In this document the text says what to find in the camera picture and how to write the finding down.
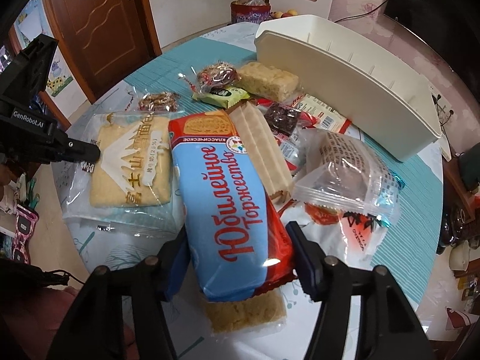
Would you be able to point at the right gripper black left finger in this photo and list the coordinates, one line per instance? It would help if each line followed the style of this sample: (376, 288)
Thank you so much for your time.
(123, 307)

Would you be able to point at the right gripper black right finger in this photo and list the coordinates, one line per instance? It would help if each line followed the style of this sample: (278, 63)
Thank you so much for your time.
(388, 325)

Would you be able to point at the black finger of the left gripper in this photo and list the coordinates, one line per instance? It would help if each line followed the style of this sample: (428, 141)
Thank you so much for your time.
(74, 151)

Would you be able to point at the toast bread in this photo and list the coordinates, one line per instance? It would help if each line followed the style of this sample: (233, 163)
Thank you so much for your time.
(131, 185)

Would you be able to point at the white red snack bag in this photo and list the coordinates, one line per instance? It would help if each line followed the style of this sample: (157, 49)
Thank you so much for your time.
(351, 237)

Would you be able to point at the peanut brittle clear wrapper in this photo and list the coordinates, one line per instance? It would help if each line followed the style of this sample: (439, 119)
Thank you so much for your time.
(161, 102)

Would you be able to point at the rice crisp block clear pack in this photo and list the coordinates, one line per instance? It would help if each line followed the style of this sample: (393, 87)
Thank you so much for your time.
(267, 310)

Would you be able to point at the round cake clear blue bag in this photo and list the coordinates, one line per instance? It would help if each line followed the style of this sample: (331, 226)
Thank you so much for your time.
(345, 174)

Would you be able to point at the blue red biscuit pack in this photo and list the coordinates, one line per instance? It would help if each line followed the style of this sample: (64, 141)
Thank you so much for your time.
(239, 247)

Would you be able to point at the round nut cake red wrapper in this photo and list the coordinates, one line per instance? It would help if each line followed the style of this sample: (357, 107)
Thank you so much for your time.
(214, 76)

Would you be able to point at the wafer biscuits clear pack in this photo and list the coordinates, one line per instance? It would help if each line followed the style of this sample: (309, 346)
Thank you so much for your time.
(263, 151)

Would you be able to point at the dark brownie red wrapper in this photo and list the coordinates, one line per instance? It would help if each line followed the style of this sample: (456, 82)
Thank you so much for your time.
(285, 119)

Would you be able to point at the white plastic storage bin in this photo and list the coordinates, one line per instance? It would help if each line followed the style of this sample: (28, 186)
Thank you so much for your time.
(378, 92)

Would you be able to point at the teal striped tablecloth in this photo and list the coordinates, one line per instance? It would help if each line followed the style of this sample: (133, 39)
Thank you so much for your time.
(212, 180)

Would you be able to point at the brown wooden door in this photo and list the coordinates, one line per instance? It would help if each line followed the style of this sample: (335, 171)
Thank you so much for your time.
(103, 41)

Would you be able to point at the green wrapped small snack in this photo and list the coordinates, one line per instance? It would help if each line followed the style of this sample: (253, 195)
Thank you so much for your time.
(223, 97)

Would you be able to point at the white red barcode packet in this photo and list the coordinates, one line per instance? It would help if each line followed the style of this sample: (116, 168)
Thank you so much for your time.
(326, 116)

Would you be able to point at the red blue gift box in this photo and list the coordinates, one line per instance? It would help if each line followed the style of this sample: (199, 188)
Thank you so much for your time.
(251, 11)

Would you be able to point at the black television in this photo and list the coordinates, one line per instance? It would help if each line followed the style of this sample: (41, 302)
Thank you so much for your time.
(449, 27)

